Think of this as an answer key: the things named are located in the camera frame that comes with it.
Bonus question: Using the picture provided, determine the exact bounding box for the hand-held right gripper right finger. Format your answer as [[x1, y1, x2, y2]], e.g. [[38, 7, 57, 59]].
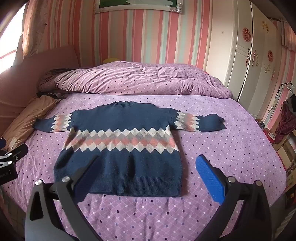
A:
[[195, 154, 272, 241]]

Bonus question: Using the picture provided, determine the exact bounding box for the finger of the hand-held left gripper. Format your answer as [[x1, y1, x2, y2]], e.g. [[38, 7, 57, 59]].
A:
[[0, 138, 28, 166]]

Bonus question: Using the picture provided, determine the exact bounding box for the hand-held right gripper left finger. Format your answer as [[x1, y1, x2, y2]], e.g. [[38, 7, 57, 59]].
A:
[[24, 155, 104, 241]]

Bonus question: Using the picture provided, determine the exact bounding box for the navy diamond-pattern knit sweater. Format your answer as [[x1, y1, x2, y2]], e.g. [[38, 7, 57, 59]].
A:
[[32, 101, 228, 198]]

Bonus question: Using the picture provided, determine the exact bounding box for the purple dotted bed sheet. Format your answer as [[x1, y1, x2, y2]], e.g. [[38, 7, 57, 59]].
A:
[[0, 91, 287, 241]]

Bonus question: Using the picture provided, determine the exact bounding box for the tan pillow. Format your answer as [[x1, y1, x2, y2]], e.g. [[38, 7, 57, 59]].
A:
[[1, 95, 63, 149]]

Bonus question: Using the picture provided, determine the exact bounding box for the dark cloth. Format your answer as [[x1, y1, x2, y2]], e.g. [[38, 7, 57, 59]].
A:
[[36, 91, 70, 99]]

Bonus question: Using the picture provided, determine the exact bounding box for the pink padded headboard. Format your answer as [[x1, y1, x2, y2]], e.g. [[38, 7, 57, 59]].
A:
[[0, 45, 81, 137]]

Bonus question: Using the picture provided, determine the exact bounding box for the dark red garment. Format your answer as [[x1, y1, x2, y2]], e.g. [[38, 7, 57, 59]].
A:
[[275, 94, 296, 144]]

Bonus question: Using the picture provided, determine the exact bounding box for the purple dotted duvet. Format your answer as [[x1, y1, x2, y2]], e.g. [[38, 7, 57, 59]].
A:
[[38, 61, 233, 99]]

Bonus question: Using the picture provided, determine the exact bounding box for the white wardrobe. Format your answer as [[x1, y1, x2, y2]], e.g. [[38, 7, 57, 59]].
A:
[[205, 0, 286, 120]]

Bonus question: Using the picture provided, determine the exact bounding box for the pink sheer curtain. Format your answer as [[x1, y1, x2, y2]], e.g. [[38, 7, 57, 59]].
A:
[[14, 0, 63, 65]]

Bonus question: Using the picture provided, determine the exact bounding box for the framed wall picture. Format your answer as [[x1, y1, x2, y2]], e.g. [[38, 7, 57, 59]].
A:
[[93, 0, 184, 15]]

